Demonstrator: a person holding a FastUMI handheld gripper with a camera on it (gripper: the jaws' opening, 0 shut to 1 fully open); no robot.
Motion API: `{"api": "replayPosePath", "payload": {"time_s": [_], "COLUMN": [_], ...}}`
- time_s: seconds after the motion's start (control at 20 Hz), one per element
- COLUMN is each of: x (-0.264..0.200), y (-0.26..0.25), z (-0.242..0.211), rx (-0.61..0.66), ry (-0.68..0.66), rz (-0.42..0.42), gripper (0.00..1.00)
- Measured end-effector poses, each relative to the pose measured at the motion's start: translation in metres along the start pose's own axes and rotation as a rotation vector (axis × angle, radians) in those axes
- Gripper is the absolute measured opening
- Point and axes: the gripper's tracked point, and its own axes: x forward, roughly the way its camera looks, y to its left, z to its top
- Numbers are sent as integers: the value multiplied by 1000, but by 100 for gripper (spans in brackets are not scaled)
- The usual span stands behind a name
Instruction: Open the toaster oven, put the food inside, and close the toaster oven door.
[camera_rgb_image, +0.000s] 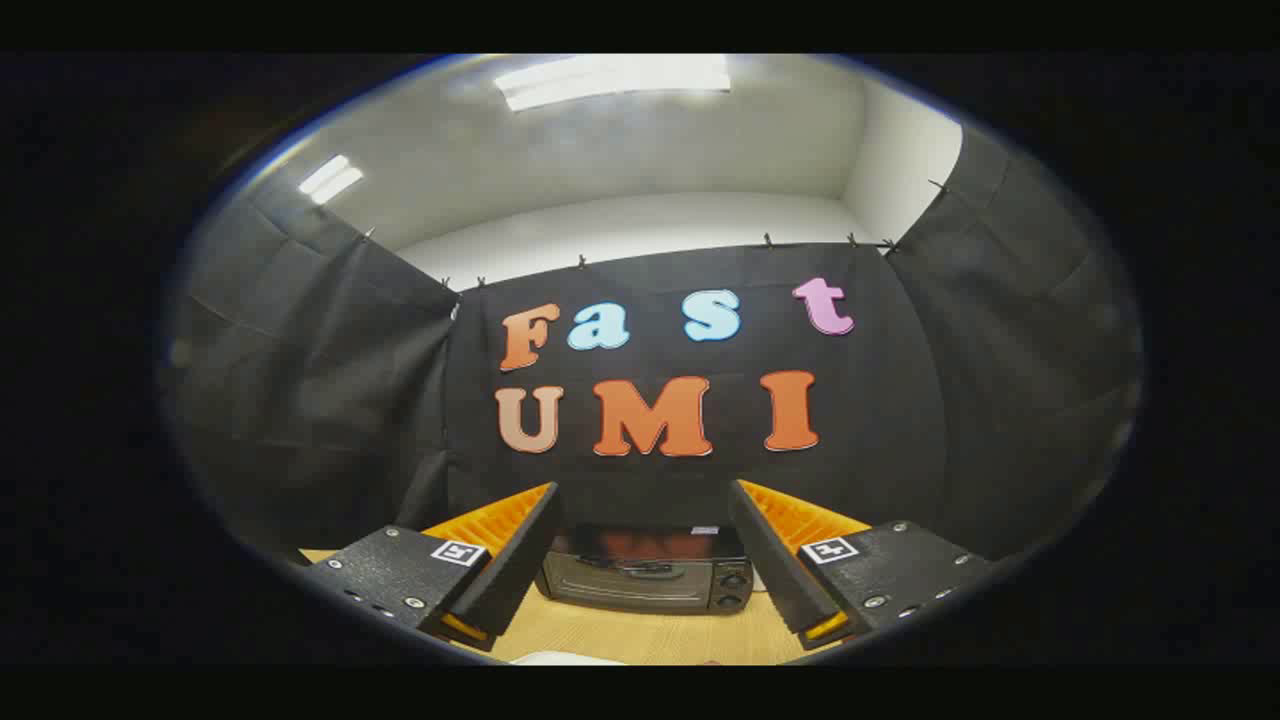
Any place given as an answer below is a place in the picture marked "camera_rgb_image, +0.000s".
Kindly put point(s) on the white plate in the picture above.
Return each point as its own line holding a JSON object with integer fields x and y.
{"x": 555, "y": 659}

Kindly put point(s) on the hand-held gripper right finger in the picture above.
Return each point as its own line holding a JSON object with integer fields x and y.
{"x": 770, "y": 560}

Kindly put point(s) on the black toaster oven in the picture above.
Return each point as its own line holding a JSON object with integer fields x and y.
{"x": 645, "y": 575}

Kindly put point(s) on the large ceiling light panel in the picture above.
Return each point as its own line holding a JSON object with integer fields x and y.
{"x": 615, "y": 78}

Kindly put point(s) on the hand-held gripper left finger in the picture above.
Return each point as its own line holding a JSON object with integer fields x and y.
{"x": 520, "y": 560}

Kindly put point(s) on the small ceiling light panel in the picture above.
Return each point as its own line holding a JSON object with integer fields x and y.
{"x": 330, "y": 180}

